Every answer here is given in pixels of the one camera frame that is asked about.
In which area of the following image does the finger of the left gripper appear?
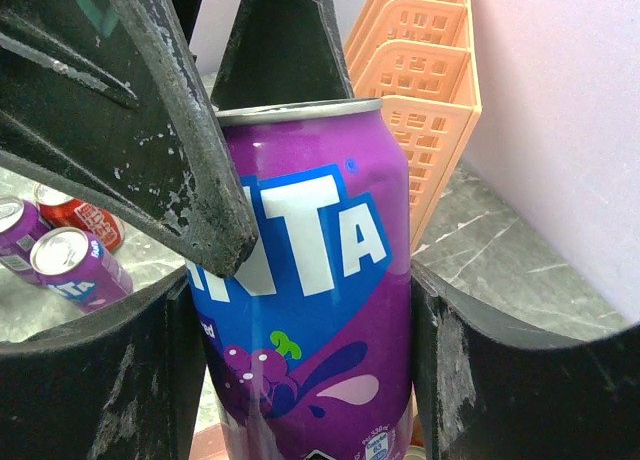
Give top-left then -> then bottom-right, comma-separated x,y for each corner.
211,0 -> 354,110
1,0 -> 257,278

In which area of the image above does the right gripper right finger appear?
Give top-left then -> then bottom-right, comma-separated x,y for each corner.
411,263 -> 639,459

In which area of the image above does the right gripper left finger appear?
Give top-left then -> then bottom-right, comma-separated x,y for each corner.
1,268 -> 206,459

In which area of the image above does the purple fanta can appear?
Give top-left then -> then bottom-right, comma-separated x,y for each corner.
188,99 -> 413,459
1,195 -> 52,286
30,227 -> 133,314

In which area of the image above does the burlap canvas tote bag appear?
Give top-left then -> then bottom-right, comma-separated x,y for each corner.
189,424 -> 229,460

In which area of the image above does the orange plastic file organizer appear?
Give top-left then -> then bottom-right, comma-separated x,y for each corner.
344,0 -> 482,249

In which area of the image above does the red cola can back left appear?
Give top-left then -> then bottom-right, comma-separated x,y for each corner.
33,183 -> 125,252

